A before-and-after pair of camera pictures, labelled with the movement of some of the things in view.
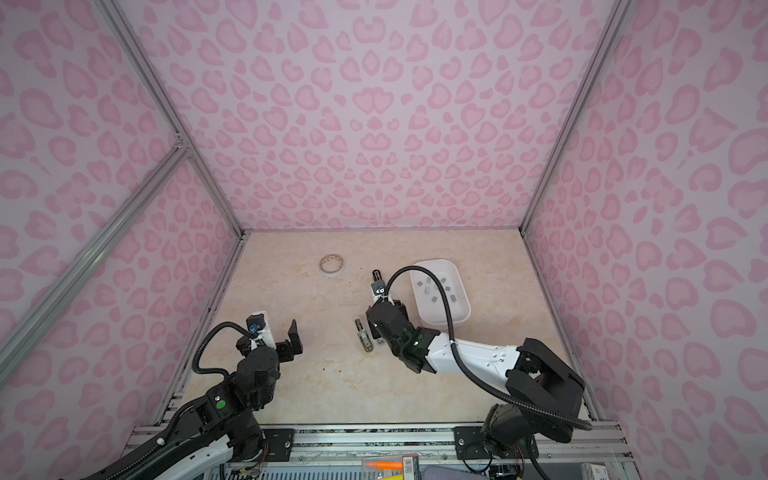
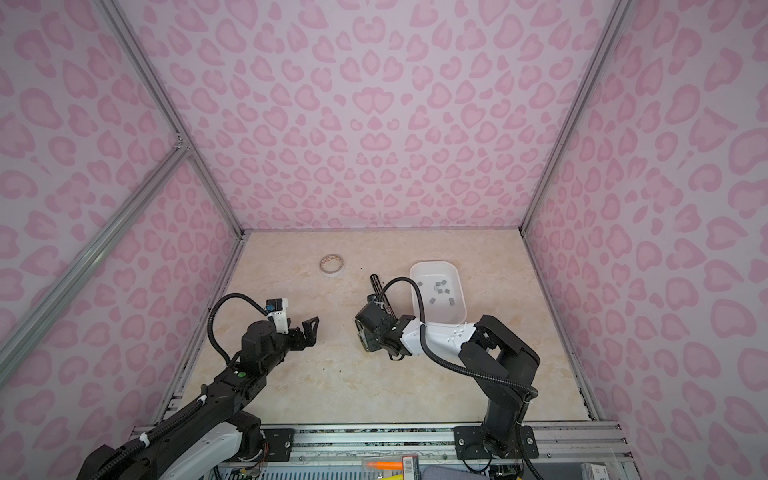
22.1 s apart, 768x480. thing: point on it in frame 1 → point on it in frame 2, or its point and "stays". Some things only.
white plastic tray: [429, 297] stays
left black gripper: [283, 347] → [310, 335]
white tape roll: [332, 265] stays
